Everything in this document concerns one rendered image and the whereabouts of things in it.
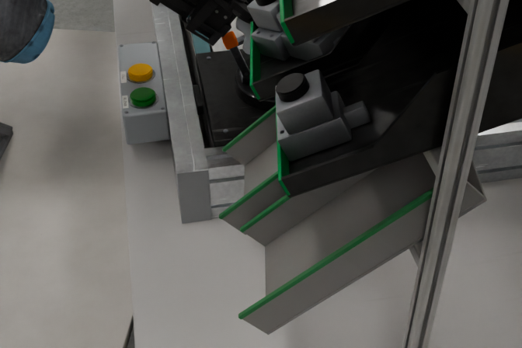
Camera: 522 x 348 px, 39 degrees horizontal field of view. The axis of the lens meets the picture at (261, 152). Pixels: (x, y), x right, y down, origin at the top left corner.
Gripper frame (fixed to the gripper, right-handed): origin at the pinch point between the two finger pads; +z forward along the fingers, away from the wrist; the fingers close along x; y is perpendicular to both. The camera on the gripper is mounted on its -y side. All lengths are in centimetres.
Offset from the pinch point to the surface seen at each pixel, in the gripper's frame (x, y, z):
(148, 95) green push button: -0.7, 21.7, -9.3
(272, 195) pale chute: 33.6, 6.9, -5.2
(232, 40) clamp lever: 1.0, 5.8, -5.6
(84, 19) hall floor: -200, 112, 37
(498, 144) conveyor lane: 16.3, -8.9, 32.1
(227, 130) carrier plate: 10.2, 14.6, -1.1
